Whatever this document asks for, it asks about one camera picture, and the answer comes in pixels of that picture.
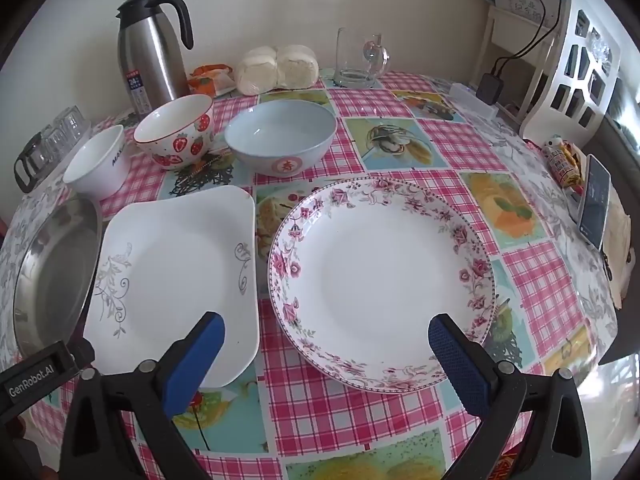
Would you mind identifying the orange snack packet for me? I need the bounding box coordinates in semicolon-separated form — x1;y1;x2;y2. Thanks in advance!
187;63;236;98

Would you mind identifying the smartphone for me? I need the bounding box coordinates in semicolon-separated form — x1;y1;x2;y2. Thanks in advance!
579;154;612;251

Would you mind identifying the round floral plate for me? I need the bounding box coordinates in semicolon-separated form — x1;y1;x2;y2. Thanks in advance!
267;176;497;393

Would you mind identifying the black power adapter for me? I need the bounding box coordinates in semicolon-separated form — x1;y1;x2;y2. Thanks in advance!
475;74;505;106

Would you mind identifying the white plastic chair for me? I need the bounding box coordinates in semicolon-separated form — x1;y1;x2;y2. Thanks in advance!
517;0;626;141

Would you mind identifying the strawberry print bowl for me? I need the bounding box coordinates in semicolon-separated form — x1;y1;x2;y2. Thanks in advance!
133;94;215;172

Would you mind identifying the stainless steel thermos jug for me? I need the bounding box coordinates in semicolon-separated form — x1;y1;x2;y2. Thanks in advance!
117;0;195;116

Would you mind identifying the cartoon snack packet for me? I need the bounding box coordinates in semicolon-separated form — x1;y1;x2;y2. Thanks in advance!
545;135;586;188

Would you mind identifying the glass mug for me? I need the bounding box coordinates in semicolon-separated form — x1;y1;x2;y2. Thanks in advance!
333;27;390;88

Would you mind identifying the glass teapot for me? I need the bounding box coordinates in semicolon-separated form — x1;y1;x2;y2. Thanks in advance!
14;130;56;193

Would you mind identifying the checked printed tablecloth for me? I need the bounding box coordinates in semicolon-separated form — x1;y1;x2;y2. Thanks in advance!
0;67;621;480

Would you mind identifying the light blue bowl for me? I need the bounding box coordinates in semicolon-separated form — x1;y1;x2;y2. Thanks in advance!
224;99;337;178

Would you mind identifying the white power strip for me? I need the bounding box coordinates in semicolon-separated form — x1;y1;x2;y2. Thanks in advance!
449;83;497;120

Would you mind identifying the small white bowl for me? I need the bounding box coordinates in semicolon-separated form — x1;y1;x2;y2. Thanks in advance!
63;124;132;200

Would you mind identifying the stainless steel basin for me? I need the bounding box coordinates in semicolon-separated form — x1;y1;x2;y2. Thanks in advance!
11;195;103;361

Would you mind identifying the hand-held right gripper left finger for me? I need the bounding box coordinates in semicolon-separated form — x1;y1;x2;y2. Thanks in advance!
60;311;226;480

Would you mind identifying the square white plate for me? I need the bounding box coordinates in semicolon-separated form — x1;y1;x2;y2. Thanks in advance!
82;184;260;389

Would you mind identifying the bag of steamed buns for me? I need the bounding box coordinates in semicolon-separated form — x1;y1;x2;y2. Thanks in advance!
235;45;320;96

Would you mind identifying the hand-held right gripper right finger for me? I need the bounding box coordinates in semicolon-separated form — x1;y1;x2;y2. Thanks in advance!
427;313;593;480

